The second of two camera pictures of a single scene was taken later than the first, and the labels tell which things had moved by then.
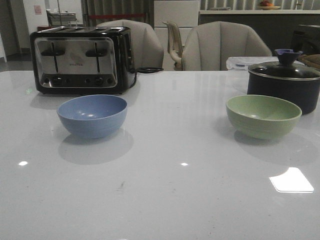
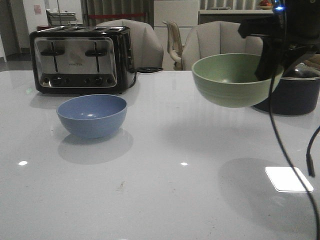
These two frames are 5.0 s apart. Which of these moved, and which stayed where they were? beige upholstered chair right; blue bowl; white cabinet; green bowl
Moved: green bowl
Stayed: white cabinet; blue bowl; beige upholstered chair right
